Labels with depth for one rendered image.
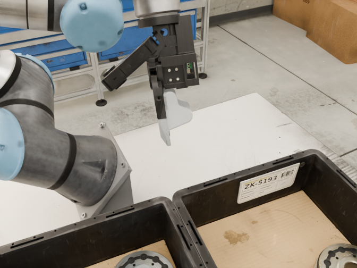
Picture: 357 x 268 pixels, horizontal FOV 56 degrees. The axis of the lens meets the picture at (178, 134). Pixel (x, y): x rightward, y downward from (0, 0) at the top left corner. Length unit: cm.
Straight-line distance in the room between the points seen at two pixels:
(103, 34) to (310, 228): 49
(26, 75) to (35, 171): 19
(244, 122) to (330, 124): 137
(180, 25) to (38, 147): 32
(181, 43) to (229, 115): 58
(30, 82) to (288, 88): 221
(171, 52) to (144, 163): 44
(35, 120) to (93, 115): 170
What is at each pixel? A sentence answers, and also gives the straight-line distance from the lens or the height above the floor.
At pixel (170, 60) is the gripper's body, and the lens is 55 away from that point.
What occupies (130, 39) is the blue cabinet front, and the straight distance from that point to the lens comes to 231.
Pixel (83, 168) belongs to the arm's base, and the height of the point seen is 90.
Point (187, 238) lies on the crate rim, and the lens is 50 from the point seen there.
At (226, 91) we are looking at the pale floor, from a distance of 255.
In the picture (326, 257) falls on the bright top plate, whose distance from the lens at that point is 62.
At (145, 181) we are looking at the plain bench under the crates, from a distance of 89.
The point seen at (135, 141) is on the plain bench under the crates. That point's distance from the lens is 101.
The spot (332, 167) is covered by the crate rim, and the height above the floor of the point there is 93.
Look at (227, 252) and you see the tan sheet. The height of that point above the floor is 83.
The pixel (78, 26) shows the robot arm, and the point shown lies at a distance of 43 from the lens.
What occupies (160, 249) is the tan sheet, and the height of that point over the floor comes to 83.
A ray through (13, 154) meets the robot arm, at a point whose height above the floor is 98.
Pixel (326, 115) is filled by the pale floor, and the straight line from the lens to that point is 249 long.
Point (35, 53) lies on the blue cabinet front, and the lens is 220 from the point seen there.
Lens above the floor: 135
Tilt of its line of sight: 40 degrees down
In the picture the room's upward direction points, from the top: straight up
